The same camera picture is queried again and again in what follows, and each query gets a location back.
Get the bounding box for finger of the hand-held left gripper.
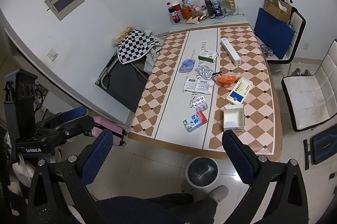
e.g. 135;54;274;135
37;106;88;130
56;116;96;140

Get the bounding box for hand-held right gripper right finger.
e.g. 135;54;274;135
222;130;312;224

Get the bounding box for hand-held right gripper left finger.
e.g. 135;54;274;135
26;129;114;224

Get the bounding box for silver foil blister pack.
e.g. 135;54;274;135
195;65;214;80

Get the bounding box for long white box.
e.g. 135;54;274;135
221;38;242;66

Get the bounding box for pink suitcase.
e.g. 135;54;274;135
87;116;129;147

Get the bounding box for open white box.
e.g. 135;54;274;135
223;104;245;132

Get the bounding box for light grey slipper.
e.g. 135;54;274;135
209;185;229;205

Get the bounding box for blue green carton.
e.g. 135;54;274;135
182;115;208;133

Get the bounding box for blue white medicine box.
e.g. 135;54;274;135
226;77;254;105

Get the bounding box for pill blister pack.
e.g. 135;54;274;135
192;95;209;110

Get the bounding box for black bar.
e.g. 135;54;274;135
303;138;312;170

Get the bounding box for orange plastic bag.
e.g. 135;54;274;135
212;71;243;88

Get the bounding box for white paper sachet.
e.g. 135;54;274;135
182;79;214;95

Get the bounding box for black blue board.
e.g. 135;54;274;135
310;128;337;165

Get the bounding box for grey cloth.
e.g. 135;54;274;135
143;29;165;75

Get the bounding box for black white checkered cloth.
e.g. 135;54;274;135
117;29;162;65

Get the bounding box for yellow plastic bag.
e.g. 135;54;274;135
111;27;133;47

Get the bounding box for white padded chair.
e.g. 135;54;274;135
281;40;337;132

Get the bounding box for crumpled blue plastic bag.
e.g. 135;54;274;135
178;59;196;73

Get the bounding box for green white medicine box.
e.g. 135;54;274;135
198;50;218;62

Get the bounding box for black dumbbell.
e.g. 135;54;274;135
291;68;312;77

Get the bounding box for cola bottle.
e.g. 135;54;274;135
166;2;180;24

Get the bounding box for cardboard scraps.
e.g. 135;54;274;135
184;15;208;25

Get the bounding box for black white chair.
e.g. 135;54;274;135
253;0;307;65

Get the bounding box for orange box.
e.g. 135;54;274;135
181;0;193;21

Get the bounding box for blue patterned bottle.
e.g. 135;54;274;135
211;2;224;19

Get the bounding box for cardboard box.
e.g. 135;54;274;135
264;0;293;25

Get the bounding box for gold cap glass bottle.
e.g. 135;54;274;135
222;0;236;16

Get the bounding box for clear plastic bag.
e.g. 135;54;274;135
187;0;202;18

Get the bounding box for black spray can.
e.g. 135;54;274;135
202;0;215;19

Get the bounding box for white wall switch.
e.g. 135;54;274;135
47;49;59;62

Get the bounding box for beige wall electrical panel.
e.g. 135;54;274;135
44;0;85;21

